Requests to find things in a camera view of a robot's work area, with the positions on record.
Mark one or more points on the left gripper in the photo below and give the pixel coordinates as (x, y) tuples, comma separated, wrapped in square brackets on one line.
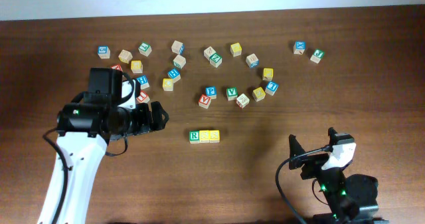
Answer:
[(147, 124)]

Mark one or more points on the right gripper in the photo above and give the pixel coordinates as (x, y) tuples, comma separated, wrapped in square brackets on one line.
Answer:
[(313, 161)]

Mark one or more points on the green R block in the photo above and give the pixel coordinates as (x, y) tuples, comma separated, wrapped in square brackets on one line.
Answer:
[(194, 137)]

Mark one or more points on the yellow S block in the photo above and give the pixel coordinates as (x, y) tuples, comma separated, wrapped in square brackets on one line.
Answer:
[(204, 136)]

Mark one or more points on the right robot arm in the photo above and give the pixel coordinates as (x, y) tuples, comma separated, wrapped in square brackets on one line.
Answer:
[(350, 199)]

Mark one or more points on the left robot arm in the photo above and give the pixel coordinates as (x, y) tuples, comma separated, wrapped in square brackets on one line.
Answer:
[(80, 147)]

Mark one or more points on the red I block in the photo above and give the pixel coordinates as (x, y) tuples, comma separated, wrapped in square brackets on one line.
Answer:
[(143, 97)]

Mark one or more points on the blue H block left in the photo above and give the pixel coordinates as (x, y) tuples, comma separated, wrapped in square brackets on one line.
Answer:
[(143, 81)]

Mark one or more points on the blue h block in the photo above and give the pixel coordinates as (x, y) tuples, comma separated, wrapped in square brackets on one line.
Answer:
[(143, 81), (174, 75)]

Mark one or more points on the blue H block centre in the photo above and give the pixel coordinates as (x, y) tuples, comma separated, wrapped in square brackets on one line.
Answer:
[(174, 75)]

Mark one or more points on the red V block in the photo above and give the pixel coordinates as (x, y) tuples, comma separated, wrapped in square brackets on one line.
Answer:
[(205, 101)]

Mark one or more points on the blue P block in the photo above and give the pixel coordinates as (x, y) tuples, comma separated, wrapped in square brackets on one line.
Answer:
[(211, 92)]

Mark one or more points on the wood block green side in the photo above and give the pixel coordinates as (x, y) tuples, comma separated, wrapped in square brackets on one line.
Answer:
[(179, 61)]

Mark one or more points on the red A block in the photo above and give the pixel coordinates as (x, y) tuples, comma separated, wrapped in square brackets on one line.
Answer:
[(117, 67)]

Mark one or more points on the blue T block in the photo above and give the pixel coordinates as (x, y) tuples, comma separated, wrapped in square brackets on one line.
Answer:
[(271, 88)]

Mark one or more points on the green L block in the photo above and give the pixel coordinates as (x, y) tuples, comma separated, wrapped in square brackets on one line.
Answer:
[(145, 49)]

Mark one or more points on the plain wood block yellow-side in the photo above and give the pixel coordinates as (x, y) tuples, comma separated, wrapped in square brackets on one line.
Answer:
[(125, 56)]

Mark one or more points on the wood block blue D side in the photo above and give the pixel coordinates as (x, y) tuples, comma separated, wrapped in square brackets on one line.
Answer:
[(177, 47)]

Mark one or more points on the green V block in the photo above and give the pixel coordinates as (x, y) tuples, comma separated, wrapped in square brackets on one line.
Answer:
[(231, 93)]

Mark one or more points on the green Z block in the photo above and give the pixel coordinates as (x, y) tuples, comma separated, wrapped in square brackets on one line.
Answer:
[(215, 60)]

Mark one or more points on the wood block red edge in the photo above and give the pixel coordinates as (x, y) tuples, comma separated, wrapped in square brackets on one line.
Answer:
[(242, 100)]

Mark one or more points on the plain wood block by Z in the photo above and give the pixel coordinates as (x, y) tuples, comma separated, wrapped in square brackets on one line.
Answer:
[(208, 52)]

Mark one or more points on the blue top block far-left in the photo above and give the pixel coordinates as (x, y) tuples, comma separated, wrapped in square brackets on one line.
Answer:
[(103, 52)]

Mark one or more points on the green J block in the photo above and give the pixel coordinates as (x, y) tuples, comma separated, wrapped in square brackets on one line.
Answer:
[(317, 56)]

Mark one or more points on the blue X block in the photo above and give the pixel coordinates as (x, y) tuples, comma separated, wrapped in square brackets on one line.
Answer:
[(299, 47)]

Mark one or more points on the wood block blue bottom side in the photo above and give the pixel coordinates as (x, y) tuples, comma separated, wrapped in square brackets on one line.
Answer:
[(252, 60)]

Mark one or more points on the yellow block top row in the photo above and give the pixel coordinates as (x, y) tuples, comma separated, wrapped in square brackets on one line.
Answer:
[(236, 49)]

